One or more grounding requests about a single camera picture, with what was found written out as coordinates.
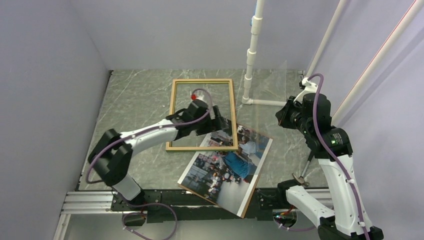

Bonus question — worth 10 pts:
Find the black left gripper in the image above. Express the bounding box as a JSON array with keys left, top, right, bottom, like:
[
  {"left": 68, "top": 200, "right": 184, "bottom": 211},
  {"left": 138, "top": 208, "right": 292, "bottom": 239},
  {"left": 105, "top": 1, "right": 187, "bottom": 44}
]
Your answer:
[{"left": 192, "top": 105, "right": 227, "bottom": 136}]

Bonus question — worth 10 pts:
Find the wooden picture frame green inlay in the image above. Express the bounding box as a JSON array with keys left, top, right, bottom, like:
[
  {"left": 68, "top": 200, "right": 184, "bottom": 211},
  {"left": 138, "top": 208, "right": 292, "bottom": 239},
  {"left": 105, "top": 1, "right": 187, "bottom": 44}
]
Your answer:
[{"left": 165, "top": 78, "right": 238, "bottom": 153}]

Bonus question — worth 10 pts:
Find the printed photo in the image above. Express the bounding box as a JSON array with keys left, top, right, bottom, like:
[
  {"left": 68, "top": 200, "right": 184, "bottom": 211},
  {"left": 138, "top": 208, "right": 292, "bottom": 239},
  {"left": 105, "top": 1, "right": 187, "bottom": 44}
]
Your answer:
[{"left": 177, "top": 124, "right": 273, "bottom": 218}]

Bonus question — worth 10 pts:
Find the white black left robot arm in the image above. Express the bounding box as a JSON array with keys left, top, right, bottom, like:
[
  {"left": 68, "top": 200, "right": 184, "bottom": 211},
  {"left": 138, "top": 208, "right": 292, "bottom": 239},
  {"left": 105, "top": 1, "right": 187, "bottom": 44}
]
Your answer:
[{"left": 87, "top": 98, "right": 234, "bottom": 210}]

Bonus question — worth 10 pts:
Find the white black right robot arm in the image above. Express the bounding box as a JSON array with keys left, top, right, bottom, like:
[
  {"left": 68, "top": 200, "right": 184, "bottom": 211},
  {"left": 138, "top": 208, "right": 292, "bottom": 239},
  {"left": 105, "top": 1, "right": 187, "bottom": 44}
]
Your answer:
[{"left": 275, "top": 93, "right": 384, "bottom": 240}]

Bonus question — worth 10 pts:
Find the white pvc pipe stand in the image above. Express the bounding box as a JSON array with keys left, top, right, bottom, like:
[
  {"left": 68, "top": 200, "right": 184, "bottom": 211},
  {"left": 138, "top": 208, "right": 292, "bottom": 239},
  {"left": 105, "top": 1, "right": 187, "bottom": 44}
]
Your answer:
[{"left": 242, "top": 0, "right": 424, "bottom": 124}]

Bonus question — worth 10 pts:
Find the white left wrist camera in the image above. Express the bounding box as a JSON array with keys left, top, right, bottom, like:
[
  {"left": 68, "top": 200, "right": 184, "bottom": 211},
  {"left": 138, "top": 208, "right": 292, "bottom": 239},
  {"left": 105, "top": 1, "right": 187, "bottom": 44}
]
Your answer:
[{"left": 190, "top": 93, "right": 209, "bottom": 104}]

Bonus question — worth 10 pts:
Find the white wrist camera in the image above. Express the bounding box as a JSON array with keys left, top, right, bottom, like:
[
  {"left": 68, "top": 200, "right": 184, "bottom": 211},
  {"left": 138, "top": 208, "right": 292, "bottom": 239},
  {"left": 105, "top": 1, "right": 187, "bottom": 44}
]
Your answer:
[
  {"left": 190, "top": 93, "right": 209, "bottom": 104},
  {"left": 296, "top": 77, "right": 318, "bottom": 103}
]

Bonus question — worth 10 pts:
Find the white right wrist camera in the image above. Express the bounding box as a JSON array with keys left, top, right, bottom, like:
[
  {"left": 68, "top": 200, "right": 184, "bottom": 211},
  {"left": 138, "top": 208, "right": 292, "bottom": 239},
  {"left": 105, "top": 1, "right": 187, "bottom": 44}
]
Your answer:
[{"left": 296, "top": 77, "right": 318, "bottom": 103}]

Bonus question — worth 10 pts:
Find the black handled hammer tool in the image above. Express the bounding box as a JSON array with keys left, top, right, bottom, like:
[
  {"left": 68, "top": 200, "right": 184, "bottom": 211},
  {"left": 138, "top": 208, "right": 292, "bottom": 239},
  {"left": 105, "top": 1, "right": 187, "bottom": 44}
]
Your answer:
[{"left": 292, "top": 151, "right": 314, "bottom": 187}]

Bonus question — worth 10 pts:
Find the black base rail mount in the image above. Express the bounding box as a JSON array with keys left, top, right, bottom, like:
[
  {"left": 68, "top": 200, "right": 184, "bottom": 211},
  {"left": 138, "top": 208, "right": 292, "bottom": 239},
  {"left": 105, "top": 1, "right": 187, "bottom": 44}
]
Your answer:
[{"left": 110, "top": 188, "right": 290, "bottom": 223}]

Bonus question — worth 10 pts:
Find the aluminium extrusion rail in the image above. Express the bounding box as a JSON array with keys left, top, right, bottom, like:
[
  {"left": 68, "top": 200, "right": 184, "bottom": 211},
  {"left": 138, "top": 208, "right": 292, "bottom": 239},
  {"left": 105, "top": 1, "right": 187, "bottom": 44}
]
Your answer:
[{"left": 53, "top": 190, "right": 114, "bottom": 240}]

